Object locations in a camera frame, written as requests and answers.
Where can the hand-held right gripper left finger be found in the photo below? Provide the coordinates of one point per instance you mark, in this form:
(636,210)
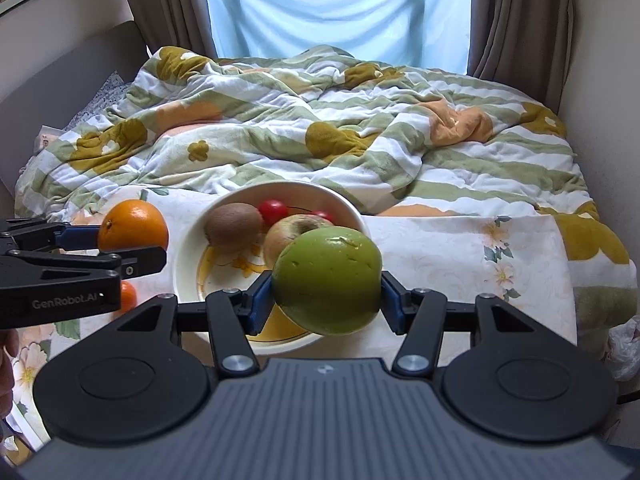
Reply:
(257,305)

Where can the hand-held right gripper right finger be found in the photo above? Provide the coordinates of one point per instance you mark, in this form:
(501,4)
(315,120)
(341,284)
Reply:
(391,300)

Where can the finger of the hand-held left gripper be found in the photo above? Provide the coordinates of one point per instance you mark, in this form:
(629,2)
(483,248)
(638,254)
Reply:
(80,237)
(145,260)

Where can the orange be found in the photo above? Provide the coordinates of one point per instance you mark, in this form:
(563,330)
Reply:
(132,225)

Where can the cream round plate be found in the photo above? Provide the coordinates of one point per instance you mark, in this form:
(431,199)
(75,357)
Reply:
(190,265)

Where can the green apple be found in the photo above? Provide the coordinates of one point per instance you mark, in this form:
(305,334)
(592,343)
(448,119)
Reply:
(325,280)

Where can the wrinkled yellow apple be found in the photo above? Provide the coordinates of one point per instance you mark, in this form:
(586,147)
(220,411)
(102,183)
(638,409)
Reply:
(290,235)

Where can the brown kiwi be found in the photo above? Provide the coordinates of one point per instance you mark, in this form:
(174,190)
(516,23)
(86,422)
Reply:
(232,227)

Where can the red tomato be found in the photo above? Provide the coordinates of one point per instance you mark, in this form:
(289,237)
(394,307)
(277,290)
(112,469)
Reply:
(324,218)
(272,211)

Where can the person's left hand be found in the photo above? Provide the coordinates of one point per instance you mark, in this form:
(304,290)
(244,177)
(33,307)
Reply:
(7,370)

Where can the small tangerine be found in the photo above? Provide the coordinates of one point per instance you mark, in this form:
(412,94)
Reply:
(129,296)

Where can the white floral tablecloth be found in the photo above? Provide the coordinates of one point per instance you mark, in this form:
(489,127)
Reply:
(450,270)

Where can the pale pink paper box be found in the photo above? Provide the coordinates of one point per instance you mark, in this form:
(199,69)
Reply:
(51,140)

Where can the patterned grey pillow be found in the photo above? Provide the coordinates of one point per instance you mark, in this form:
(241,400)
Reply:
(102,100)

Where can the green striped floral blanket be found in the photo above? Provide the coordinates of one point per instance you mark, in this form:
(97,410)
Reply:
(350,150)

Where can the grey headboard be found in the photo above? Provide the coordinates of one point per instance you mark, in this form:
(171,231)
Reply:
(60,70)

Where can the white plastic bag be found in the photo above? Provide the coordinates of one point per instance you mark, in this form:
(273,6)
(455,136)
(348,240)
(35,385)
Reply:
(625,350)

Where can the brown curtain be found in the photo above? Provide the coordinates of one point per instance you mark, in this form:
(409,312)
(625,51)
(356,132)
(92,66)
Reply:
(165,5)
(520,20)

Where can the light blue sheer curtain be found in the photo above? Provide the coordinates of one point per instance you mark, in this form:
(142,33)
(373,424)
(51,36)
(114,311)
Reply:
(325,10)

